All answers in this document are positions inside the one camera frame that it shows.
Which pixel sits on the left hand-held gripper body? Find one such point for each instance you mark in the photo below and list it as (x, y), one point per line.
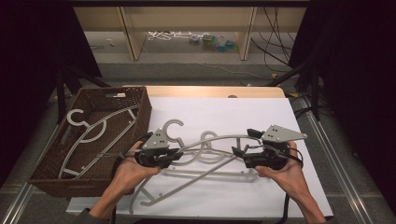
(157, 140)

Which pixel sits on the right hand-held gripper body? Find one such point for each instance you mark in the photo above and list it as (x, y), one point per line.
(280, 133)

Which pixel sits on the grey plastic clothes hanger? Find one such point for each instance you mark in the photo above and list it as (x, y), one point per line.
(211, 174)
(186, 183)
(93, 140)

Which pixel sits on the brown wicker basket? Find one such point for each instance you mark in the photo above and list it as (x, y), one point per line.
(46, 168)

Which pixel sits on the person's left hand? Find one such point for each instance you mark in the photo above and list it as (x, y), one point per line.
(130, 175)

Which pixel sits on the person's right hand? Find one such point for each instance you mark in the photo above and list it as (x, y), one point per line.
(292, 179)

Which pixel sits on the white foam board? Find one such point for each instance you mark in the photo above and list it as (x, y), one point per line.
(243, 112)

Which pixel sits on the black stand legs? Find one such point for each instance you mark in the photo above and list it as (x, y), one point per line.
(60, 93)
(315, 93)

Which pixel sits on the dark curtain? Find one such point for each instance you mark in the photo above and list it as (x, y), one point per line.
(358, 77)
(31, 62)

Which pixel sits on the pile of colourful toys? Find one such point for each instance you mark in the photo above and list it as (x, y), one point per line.
(214, 42)

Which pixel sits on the light wooden shelf unit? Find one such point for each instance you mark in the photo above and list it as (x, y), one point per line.
(186, 18)

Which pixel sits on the metal floor rail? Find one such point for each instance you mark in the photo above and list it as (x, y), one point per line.
(18, 202)
(339, 161)

